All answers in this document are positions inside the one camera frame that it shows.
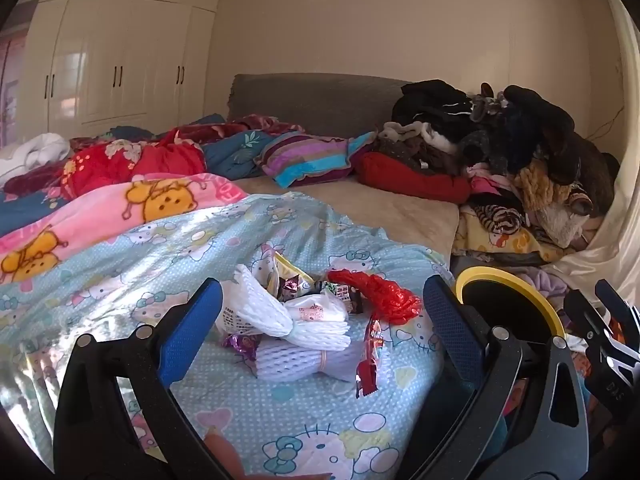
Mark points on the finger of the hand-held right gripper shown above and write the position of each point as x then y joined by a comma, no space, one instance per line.
617,307
600,355

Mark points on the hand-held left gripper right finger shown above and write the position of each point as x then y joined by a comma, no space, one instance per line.
450,330

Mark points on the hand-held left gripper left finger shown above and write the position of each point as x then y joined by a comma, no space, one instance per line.
192,325

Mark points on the purple candy wrapper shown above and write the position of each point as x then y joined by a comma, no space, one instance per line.
242,345

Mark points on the red plastic bag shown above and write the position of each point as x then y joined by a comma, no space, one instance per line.
390,300

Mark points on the black bin with yellow rim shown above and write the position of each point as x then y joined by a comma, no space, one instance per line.
500,274

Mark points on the red snack wrapper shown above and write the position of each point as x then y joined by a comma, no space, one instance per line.
372,355

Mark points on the black green snack packet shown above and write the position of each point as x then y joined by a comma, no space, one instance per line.
347,297

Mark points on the yellow edged snack packet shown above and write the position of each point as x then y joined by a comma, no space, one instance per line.
292,280

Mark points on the person's left hand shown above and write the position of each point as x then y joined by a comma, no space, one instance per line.
222,455

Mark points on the white satin curtain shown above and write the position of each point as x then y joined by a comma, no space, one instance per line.
615,240

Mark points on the lilac fleece garment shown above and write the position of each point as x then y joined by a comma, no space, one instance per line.
550,285

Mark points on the light blue cat print quilt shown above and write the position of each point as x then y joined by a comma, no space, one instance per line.
150,260

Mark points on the grey box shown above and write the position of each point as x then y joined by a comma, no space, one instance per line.
500,260

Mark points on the yellow cartoon blanket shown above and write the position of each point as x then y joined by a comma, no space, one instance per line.
480,240

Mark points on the white fleece garment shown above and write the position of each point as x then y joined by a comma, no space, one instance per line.
560,225

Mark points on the brown striped cloth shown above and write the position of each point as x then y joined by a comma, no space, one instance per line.
500,220

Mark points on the beige plush bed sheet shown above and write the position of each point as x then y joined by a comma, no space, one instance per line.
375,215

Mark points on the pink bear print blanket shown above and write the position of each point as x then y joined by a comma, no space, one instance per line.
100,220

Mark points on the tan fuzzy garment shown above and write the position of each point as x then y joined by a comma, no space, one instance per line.
540,185

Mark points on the pink garment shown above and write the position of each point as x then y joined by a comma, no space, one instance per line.
487,182

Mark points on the red pillow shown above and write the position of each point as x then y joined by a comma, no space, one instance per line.
415,180

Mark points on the blue leaf print quilt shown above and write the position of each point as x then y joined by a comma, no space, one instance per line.
235,152

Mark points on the brown dotted garment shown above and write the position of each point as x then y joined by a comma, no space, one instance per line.
400,152

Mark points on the grey speckled garment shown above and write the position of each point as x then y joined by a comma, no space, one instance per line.
480,145

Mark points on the pile of dark clothes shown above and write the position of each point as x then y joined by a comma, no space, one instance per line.
550,125

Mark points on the striped pillow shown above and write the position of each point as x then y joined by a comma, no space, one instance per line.
305,157

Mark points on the cream garment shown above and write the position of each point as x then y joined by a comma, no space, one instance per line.
400,132

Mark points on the black jacket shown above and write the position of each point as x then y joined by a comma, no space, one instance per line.
430,100

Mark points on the white cloth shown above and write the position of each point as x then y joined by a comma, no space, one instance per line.
35,152

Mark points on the grey headboard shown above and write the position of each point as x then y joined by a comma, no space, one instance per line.
310,105

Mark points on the white wardrobe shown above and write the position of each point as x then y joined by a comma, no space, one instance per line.
125,50

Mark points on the pink door curtain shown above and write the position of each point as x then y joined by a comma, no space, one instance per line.
10,85

